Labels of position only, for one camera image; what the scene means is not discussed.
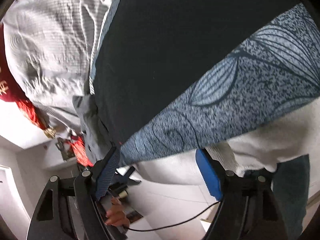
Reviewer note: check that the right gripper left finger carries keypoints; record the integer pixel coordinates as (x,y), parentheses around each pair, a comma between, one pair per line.
(52,217)

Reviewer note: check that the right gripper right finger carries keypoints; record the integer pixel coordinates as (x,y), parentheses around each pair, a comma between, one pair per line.
(247,209)

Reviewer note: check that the black garment with patterned lining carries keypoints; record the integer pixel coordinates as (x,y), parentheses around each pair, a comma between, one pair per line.
(175,75)

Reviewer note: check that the person's left hand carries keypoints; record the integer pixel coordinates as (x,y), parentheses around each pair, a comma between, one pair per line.
(115,215)

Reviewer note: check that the grey padded jacket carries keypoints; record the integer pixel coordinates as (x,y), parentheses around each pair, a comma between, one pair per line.
(96,136)

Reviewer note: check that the red embroidered cushion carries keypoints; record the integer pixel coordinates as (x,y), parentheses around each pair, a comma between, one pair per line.
(12,92)

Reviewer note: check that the grey striped bed sheet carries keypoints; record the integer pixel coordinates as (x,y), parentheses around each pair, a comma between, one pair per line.
(51,47)

